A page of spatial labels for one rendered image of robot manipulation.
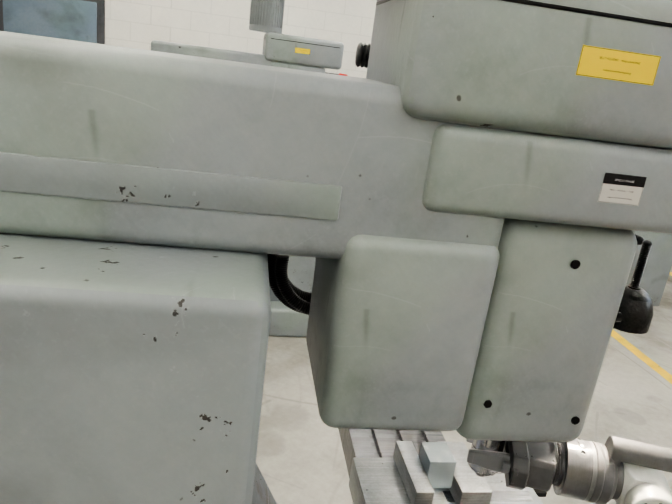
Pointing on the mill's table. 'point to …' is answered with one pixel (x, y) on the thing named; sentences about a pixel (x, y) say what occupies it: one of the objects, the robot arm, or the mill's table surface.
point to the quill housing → (546, 330)
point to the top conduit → (362, 55)
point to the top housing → (532, 65)
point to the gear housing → (549, 179)
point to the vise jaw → (467, 479)
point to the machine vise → (416, 482)
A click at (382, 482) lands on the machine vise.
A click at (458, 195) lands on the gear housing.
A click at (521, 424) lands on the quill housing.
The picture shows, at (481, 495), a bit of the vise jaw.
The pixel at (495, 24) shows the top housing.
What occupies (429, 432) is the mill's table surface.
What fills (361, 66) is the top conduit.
